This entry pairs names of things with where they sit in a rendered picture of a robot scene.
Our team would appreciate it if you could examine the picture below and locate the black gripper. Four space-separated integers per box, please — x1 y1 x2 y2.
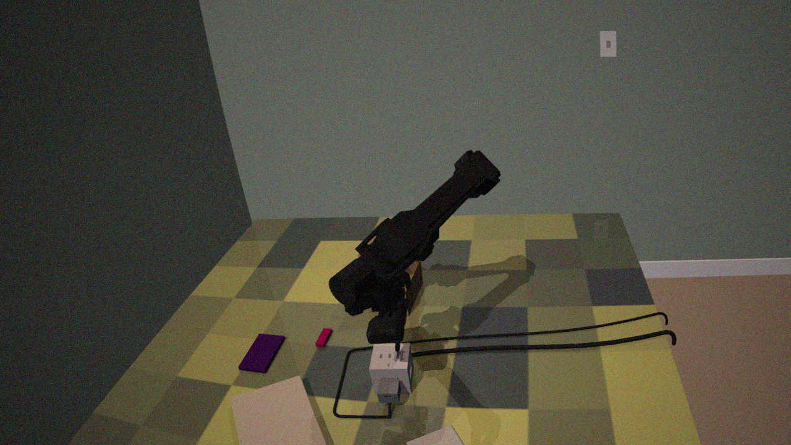
366 271 411 344

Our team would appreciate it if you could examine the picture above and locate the magenta rectangular block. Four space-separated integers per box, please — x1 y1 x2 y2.
315 328 332 347

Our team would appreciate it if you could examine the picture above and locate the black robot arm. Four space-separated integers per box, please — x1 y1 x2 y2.
329 150 501 316

